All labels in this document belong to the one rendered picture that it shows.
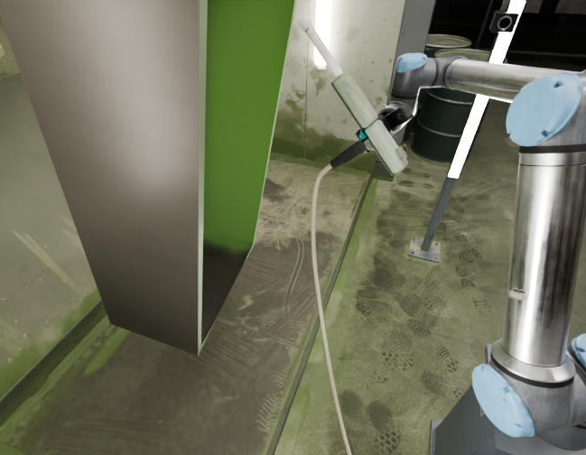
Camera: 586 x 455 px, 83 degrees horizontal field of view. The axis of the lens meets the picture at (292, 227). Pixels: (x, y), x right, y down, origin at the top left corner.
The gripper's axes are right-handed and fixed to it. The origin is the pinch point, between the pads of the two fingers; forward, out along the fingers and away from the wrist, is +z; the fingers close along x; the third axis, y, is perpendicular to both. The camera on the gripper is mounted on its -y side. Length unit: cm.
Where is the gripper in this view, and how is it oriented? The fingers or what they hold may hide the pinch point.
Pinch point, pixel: (367, 140)
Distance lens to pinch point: 99.0
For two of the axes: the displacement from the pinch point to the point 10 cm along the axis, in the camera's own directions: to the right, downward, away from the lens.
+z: -5.6, 5.3, -6.4
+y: -6.0, 2.7, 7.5
